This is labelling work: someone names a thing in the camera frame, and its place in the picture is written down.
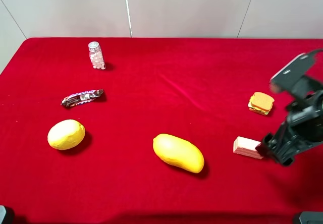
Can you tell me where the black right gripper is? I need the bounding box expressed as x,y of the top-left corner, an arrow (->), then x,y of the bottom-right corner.
255,90 -> 322,166

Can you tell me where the pink wafer block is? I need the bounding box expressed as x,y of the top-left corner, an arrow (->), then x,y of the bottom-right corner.
233,136 -> 263,159

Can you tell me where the toy sandwich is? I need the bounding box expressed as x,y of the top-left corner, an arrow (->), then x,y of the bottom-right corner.
248,92 -> 275,116

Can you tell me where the black device bottom right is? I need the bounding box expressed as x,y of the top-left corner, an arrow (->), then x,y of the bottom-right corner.
292,211 -> 323,224

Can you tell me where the black device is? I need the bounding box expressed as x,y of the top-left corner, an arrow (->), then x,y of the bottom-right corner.
292,211 -> 323,224
0,205 -> 15,224

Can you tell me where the yellow mango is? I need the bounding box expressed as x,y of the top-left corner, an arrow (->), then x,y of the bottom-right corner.
152,134 -> 204,174

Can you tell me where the red velvet tablecloth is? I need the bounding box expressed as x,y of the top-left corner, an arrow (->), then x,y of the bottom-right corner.
1,38 -> 322,223

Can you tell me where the glass bottle of white candies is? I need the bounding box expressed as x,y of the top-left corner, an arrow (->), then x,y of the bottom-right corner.
88,41 -> 106,70

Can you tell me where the dark chocolate bar wrapper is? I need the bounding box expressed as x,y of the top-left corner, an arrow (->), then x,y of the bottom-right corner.
61,89 -> 104,107

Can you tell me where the yellow lemon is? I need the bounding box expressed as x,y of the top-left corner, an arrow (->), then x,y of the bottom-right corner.
47,119 -> 85,150

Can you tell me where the black device bottom left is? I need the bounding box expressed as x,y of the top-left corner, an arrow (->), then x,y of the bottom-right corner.
0,205 -> 15,224

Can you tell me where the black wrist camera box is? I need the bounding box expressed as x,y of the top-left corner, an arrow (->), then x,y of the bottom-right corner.
270,48 -> 322,102

